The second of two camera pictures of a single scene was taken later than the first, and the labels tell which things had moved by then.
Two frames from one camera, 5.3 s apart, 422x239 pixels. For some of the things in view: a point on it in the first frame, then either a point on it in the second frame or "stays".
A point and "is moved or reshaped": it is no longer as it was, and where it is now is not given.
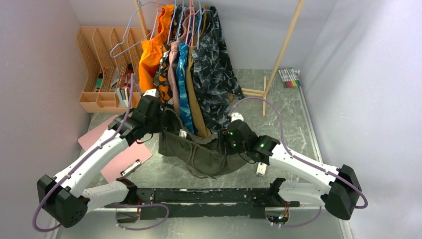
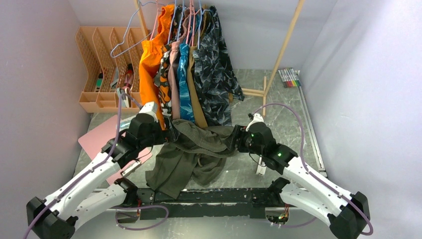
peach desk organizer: [111, 55] stays
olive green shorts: [200, 154] is moved or reshaped
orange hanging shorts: [152, 50] stays
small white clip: [261, 169] stays
